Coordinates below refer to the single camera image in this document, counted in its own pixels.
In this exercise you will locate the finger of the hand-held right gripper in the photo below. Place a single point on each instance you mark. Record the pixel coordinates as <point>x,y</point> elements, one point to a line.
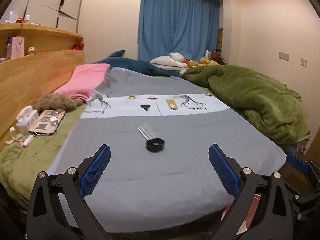
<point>306,197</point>
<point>297,163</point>

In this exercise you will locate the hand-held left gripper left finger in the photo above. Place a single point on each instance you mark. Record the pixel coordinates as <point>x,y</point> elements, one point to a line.
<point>96,170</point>

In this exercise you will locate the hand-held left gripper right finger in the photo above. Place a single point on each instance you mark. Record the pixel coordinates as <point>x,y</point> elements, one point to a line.
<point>225,170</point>

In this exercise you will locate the pink plastic bin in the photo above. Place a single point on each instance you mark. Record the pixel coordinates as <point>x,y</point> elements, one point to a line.
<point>253,206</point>

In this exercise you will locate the plaid cloth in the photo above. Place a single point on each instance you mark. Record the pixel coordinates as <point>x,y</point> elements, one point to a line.
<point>302,147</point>

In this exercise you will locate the grey printed bed sheet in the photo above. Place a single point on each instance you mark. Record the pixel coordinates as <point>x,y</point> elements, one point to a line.
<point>175,175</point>

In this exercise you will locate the olive green bed cover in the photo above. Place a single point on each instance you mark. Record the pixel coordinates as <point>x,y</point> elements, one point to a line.
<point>32,160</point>

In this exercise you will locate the pink and white tube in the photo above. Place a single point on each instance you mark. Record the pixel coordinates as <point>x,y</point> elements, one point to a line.
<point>27,141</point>

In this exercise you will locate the brown plush toy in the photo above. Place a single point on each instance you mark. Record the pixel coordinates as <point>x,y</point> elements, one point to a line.
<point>55,101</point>

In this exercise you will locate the green fleece blanket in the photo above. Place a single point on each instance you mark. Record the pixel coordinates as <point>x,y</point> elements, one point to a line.
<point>250,92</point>

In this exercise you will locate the white box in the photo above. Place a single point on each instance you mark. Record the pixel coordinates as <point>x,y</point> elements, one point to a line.
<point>26,120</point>

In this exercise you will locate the cream hair clip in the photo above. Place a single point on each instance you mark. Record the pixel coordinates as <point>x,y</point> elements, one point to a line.
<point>13,137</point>

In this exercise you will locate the pink pillow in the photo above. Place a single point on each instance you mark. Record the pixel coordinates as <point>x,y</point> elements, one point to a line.
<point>85,80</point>

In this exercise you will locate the yellow plush toy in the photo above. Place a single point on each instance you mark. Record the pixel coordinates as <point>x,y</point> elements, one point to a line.
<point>207,62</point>

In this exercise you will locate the blue shark plush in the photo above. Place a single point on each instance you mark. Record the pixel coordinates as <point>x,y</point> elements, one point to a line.
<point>135,66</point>

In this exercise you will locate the wooden headboard shelf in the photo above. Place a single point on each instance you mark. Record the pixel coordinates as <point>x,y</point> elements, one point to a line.
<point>37,75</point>

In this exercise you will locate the orange plush toy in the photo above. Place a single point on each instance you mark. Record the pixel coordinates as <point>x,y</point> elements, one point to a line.
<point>190,63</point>

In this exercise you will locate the white plush toy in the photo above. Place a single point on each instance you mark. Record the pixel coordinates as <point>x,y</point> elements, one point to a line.
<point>167,60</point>

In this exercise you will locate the red ornament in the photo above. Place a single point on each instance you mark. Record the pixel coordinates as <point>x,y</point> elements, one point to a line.
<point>77,46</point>

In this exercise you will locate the wooden cabinet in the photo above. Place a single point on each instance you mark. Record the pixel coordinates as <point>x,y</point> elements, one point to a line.
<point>219,40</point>

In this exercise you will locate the small figurine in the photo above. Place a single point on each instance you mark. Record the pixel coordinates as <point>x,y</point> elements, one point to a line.
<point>30,50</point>

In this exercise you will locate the pink gift bag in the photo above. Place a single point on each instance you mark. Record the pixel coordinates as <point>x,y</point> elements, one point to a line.
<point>17,47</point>

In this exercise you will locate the blue curtain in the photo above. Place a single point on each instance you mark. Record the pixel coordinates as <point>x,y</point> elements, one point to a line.
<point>175,22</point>

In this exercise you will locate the small white bottle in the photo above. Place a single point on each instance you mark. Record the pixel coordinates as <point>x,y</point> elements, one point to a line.
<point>27,18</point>

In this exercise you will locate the white wardrobe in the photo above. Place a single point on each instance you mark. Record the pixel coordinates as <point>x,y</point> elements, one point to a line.
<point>50,2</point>

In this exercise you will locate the single wall switch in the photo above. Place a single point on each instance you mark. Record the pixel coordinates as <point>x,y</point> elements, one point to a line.
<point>303,62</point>

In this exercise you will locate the double wall switch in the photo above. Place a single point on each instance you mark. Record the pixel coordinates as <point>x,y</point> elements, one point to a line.
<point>284,56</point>

